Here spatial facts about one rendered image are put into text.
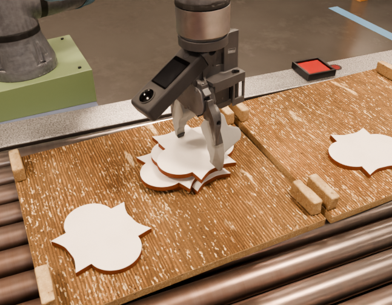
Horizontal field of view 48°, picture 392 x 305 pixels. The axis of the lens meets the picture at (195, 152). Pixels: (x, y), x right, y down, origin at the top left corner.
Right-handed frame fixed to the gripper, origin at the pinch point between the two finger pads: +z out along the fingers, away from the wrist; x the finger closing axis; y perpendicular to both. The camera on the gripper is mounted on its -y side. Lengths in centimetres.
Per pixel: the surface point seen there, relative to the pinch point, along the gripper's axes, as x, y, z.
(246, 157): -2.6, 9.1, 3.8
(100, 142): 16.6, -9.6, 2.9
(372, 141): -13.5, 29.6, 3.6
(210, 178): -4.1, -0.2, 2.7
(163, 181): -1.3, -7.4, 1.6
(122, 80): 197, 80, 94
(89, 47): 257, 86, 92
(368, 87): 0.1, 47.3, 4.6
